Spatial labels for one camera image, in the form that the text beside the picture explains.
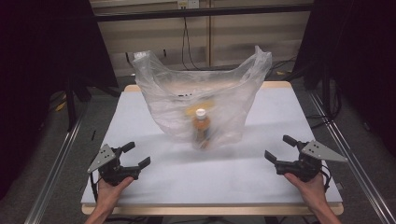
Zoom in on black hanging wall cables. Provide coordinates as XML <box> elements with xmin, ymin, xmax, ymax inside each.
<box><xmin>180</xmin><ymin>16</ymin><xmax>202</xmax><ymax>72</ymax></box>

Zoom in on white wall power outlet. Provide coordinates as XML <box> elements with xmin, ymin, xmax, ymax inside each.
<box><xmin>177</xmin><ymin>0</ymin><xmax>201</xmax><ymax>10</ymax></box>

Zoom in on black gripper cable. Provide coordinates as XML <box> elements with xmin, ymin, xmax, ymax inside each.
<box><xmin>319</xmin><ymin>163</ymin><xmax>332</xmax><ymax>193</ymax></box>
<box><xmin>89</xmin><ymin>172</ymin><xmax>101</xmax><ymax>203</ymax></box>

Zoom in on black metal stand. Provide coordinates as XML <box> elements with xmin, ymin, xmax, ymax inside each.
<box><xmin>64</xmin><ymin>69</ymin><xmax>78</xmax><ymax>133</ymax></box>

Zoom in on person's right hand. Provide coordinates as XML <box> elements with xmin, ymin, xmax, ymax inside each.
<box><xmin>283</xmin><ymin>172</ymin><xmax>329</xmax><ymax>215</ymax></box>

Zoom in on black floor cables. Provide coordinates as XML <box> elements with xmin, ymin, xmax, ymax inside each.
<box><xmin>264</xmin><ymin>55</ymin><xmax>298</xmax><ymax>80</ymax></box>

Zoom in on yellow item in bag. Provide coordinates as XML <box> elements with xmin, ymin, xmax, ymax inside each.
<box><xmin>185</xmin><ymin>101</ymin><xmax>217</xmax><ymax>118</ymax></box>

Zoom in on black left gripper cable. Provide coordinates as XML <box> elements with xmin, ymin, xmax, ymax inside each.
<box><xmin>89</xmin><ymin>172</ymin><xmax>101</xmax><ymax>203</ymax></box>

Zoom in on clear plastic bag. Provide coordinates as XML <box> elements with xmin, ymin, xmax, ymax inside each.
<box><xmin>132</xmin><ymin>45</ymin><xmax>274</xmax><ymax>151</ymax></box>

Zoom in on orange drink bottle white cap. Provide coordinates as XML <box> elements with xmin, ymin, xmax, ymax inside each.
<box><xmin>191</xmin><ymin>107</ymin><xmax>213</xmax><ymax>150</ymax></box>

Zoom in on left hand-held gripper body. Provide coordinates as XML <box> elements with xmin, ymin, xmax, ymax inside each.
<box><xmin>87</xmin><ymin>143</ymin><xmax>141</xmax><ymax>188</ymax></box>

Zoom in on black horizontal bar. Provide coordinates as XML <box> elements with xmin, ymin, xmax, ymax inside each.
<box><xmin>92</xmin><ymin>3</ymin><xmax>314</xmax><ymax>22</ymax></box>

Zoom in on metal floor rail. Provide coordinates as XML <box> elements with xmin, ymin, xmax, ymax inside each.
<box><xmin>23</xmin><ymin>104</ymin><xmax>90</xmax><ymax>224</ymax></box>
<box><xmin>307</xmin><ymin>90</ymin><xmax>396</xmax><ymax>224</ymax></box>

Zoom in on person's left hand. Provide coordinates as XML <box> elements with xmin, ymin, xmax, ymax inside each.
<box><xmin>96</xmin><ymin>175</ymin><xmax>135</xmax><ymax>215</ymax></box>

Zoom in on black curtain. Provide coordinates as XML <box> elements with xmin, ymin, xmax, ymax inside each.
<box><xmin>0</xmin><ymin>0</ymin><xmax>120</xmax><ymax>200</ymax></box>
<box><xmin>292</xmin><ymin>0</ymin><xmax>396</xmax><ymax>158</ymax></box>

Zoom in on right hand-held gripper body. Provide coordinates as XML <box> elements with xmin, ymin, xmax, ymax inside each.
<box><xmin>274</xmin><ymin>139</ymin><xmax>349</xmax><ymax>184</ymax></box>

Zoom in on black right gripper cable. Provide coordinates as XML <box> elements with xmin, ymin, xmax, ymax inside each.
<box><xmin>319</xmin><ymin>163</ymin><xmax>332</xmax><ymax>193</ymax></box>

